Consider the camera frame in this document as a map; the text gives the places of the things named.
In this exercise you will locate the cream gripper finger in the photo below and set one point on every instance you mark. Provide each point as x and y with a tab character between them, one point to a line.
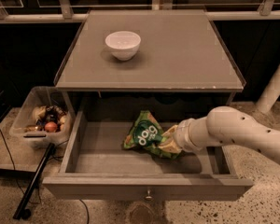
170	132
170	146

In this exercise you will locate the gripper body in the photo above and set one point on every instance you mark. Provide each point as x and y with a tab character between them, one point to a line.
181	136

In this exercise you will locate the green rice chip bag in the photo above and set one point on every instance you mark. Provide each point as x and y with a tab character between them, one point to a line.
146	133

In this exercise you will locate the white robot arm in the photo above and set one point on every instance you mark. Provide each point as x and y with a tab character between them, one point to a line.
223	126

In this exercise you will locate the metal drawer knob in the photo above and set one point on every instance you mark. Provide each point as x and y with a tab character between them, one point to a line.
148	196

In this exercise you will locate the open grey top drawer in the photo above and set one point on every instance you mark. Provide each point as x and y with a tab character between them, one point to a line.
96	167

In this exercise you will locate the grey cabinet with top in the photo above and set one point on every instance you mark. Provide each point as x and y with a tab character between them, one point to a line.
181	69

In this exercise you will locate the white ceramic bowl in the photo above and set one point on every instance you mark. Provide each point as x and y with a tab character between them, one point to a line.
123	45

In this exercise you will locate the black pole on floor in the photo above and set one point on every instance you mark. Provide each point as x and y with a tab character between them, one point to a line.
34	181

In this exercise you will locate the red apple in bin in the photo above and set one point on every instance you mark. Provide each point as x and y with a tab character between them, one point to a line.
51	127

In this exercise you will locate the clear plastic storage bin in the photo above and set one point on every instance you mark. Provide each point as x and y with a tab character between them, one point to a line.
42	105

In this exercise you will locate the metal window frame railing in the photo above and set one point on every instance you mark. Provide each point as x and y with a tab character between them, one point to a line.
65	3

